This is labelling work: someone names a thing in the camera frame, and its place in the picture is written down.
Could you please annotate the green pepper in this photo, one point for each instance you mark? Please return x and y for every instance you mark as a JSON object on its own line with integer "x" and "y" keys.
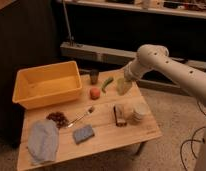
{"x": 106, "y": 83}

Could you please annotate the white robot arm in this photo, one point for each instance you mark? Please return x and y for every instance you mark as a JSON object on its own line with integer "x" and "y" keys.
{"x": 156, "y": 57}

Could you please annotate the yellow plastic tray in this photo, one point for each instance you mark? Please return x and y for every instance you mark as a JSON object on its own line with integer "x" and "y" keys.
{"x": 47, "y": 85}

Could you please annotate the red tomato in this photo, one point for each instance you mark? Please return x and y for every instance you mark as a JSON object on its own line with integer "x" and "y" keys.
{"x": 94, "y": 93}

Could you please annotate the dark small cup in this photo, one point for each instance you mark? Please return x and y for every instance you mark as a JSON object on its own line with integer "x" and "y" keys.
{"x": 94, "y": 76}

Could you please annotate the light green cup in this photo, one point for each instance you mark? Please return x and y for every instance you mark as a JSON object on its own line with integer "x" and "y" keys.
{"x": 123, "y": 86}

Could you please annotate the wooden table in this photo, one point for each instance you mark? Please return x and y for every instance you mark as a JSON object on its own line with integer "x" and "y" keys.
{"x": 111, "y": 122}

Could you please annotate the dark brown block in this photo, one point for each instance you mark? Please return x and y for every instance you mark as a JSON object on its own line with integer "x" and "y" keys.
{"x": 119, "y": 116}

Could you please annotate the metal vertical pole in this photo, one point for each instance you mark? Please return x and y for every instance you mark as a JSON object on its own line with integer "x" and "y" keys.
{"x": 71, "y": 41}

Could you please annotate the blue sponge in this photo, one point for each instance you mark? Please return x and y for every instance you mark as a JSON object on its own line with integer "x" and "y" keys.
{"x": 82, "y": 134}

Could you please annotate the dark grape bunch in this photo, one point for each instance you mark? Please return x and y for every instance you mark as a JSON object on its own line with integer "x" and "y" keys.
{"x": 59, "y": 118}

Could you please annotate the blue grey cloth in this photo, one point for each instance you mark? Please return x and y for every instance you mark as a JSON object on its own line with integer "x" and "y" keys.
{"x": 43, "y": 142}

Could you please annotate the metal shelf rail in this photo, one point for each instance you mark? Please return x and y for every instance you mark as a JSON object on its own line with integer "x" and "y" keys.
{"x": 96, "y": 53}

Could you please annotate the brush with metal handle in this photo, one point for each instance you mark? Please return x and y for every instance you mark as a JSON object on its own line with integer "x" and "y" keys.
{"x": 88, "y": 112}

